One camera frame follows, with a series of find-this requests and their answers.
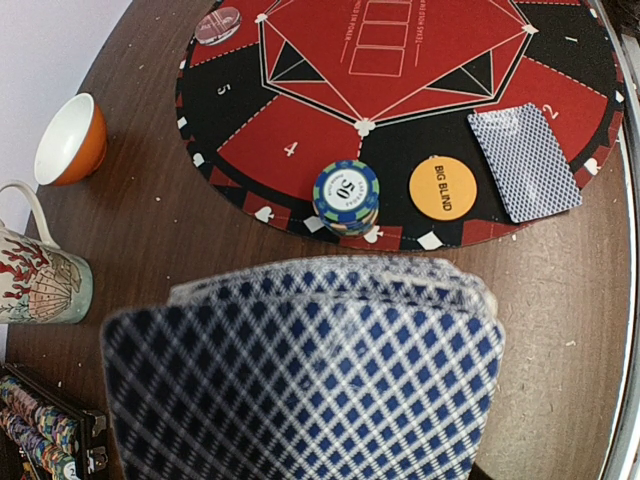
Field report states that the clear red dealer button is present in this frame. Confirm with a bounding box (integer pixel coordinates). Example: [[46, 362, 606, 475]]
[[194, 6, 242, 46]]

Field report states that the orange white small bowl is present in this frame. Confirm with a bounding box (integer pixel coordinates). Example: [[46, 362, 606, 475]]
[[34, 92, 108, 186]]

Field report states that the tall ceramic seashell mug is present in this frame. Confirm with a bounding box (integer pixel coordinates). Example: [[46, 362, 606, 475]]
[[0, 181, 93, 325]]

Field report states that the orange big blind button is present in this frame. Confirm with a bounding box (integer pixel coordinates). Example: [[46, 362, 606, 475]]
[[409, 156, 477, 221]]

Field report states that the black poker chip case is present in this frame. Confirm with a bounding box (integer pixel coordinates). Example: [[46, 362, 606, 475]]
[[1, 363, 110, 479]]

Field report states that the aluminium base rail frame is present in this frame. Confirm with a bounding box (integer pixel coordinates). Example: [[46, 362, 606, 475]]
[[582, 0, 640, 480]]

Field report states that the round red black poker mat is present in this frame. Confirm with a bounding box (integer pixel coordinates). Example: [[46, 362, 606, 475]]
[[176, 1, 625, 251]]

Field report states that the green white chip stack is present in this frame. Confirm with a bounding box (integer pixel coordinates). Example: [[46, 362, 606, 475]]
[[312, 160, 380, 237]]

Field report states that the blue playing card deck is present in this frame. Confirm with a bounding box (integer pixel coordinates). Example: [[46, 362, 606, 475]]
[[102, 256, 505, 479]]

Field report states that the chip row with 20 chip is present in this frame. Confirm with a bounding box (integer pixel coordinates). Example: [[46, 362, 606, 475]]
[[1, 408, 79, 480]]

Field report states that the dealt blue cards pile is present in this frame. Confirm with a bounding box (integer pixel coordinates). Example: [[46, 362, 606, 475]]
[[467, 103, 582, 224]]

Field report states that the chip row rightmost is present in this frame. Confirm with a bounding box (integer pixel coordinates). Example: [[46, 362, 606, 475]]
[[1, 375, 79, 454]]

